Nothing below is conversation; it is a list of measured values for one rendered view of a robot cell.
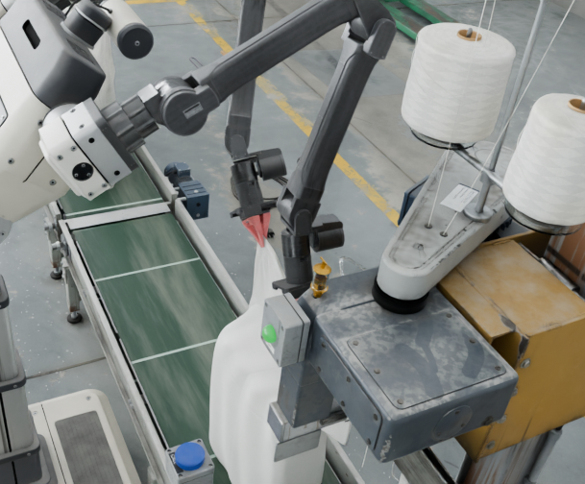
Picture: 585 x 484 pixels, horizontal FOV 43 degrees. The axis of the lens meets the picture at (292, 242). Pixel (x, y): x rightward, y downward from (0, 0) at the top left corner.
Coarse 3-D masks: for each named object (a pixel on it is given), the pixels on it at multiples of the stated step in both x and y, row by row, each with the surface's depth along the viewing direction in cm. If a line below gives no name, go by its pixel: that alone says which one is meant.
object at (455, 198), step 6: (456, 186) 136; (462, 186) 136; (468, 186) 136; (456, 192) 134; (462, 192) 135; (474, 192) 135; (450, 198) 133; (456, 198) 133; (462, 198) 133; (468, 198) 133; (444, 204) 131; (450, 204) 131; (456, 204) 131; (462, 204) 131; (456, 210) 129
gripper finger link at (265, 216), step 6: (246, 210) 171; (252, 210) 172; (258, 210) 172; (240, 216) 172; (246, 216) 171; (264, 216) 173; (270, 216) 174; (264, 222) 173; (264, 228) 174; (264, 234) 174
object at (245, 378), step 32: (256, 256) 180; (256, 288) 184; (256, 320) 183; (224, 352) 184; (256, 352) 176; (224, 384) 186; (256, 384) 172; (224, 416) 189; (256, 416) 172; (224, 448) 195; (256, 448) 176; (320, 448) 171; (256, 480) 180; (288, 480) 174; (320, 480) 180
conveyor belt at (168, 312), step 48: (96, 240) 279; (144, 240) 282; (144, 288) 260; (192, 288) 263; (144, 336) 242; (192, 336) 244; (144, 384) 225; (192, 384) 228; (192, 432) 213; (336, 480) 206
